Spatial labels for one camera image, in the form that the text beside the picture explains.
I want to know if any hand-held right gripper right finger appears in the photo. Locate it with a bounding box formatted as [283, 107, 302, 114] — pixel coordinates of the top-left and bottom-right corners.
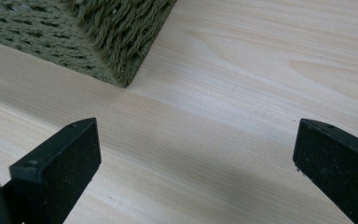
[292, 118, 358, 224]

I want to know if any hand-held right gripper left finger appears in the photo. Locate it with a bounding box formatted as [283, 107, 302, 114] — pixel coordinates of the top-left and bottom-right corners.
[1, 117, 103, 224]

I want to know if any green woven basket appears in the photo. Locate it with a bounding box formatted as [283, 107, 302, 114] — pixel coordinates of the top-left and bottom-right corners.
[0, 0, 178, 89]

